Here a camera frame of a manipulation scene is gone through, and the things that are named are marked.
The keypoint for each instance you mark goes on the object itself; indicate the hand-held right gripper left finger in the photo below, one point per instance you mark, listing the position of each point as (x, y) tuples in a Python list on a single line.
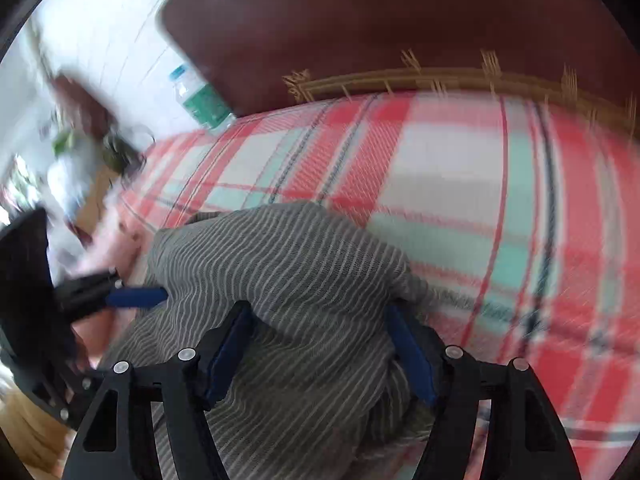
[(225, 355)]

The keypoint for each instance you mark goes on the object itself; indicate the woven straw mat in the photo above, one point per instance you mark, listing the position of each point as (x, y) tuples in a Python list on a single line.
[(400, 80)]

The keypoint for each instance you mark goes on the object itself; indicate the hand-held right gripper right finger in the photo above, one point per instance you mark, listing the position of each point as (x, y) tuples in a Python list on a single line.
[(411, 355)]

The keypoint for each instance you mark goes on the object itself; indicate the clear green label water bottle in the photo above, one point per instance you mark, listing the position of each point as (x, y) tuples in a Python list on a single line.
[(202, 102)]

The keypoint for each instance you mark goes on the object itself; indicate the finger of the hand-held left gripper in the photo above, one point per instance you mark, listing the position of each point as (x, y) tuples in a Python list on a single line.
[(137, 297)]

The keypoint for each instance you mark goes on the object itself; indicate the red plaid blanket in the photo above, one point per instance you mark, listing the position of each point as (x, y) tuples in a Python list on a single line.
[(450, 185)]

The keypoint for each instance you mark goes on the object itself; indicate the dark brown headboard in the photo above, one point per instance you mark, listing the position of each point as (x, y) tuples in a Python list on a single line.
[(375, 20)]

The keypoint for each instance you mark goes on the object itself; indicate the wooden nightstand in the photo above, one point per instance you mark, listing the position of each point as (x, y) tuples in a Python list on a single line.
[(95, 200)]

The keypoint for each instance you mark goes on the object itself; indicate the grey striped shirt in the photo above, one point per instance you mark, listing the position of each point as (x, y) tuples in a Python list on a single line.
[(280, 270)]

